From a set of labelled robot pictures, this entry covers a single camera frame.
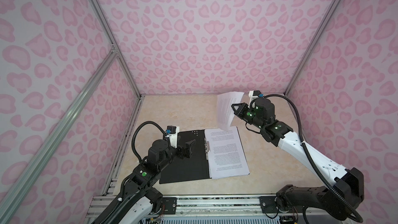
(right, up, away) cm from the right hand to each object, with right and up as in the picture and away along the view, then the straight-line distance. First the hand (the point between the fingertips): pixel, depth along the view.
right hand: (231, 104), depth 73 cm
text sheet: (0, -30, +15) cm, 34 cm away
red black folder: (-18, -34, +10) cm, 40 cm away
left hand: (-20, -16, -1) cm, 26 cm away
